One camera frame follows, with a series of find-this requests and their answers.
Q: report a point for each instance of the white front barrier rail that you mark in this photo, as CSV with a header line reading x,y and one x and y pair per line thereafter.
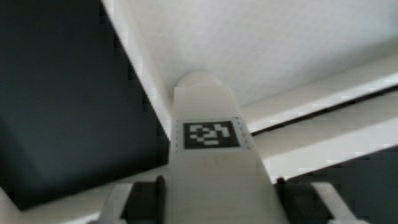
x,y
305,146

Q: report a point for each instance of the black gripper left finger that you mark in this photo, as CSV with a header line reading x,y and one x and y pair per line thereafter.
x,y
136,203

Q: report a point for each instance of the white desk top panel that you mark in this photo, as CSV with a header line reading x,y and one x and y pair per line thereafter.
x,y
301,52

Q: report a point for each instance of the white desk leg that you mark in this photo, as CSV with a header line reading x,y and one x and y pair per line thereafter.
x,y
220,188

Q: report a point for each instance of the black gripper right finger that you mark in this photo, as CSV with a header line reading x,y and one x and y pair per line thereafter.
x,y
314,203

